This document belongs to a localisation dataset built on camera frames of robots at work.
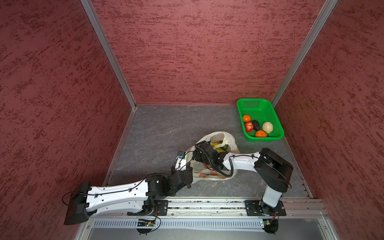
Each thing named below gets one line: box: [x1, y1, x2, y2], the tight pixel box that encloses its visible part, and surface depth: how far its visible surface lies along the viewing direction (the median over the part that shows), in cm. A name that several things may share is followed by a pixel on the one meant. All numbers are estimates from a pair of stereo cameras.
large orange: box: [255, 130, 267, 138], surface depth 100 cm
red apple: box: [245, 121, 254, 133], surface depth 102 cm
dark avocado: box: [252, 120, 261, 132], surface depth 105 cm
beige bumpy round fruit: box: [262, 121, 274, 134], surface depth 103 cm
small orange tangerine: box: [243, 114, 251, 123], surface depth 109 cm
